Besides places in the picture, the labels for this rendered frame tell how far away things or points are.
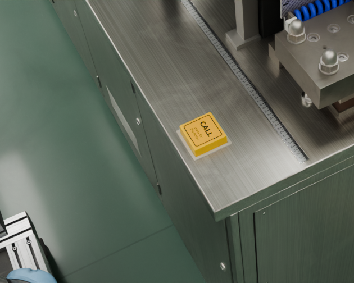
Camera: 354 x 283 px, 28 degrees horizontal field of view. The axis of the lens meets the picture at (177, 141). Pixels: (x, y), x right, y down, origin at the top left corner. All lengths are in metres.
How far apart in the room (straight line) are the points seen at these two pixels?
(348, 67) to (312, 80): 0.07
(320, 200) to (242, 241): 0.18
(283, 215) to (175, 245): 0.89
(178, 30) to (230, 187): 0.43
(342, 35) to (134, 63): 0.45
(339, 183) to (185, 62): 0.41
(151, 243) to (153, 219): 0.09
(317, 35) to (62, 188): 1.34
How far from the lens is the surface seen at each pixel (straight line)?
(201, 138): 1.35
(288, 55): 1.35
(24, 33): 3.02
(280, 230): 1.49
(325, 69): 1.30
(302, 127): 1.39
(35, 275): 1.00
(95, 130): 2.59
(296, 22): 1.33
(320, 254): 1.72
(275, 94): 1.44
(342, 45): 1.36
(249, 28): 1.51
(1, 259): 2.16
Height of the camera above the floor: 2.01
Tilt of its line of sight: 54 degrees down
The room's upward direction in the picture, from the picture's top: 11 degrees counter-clockwise
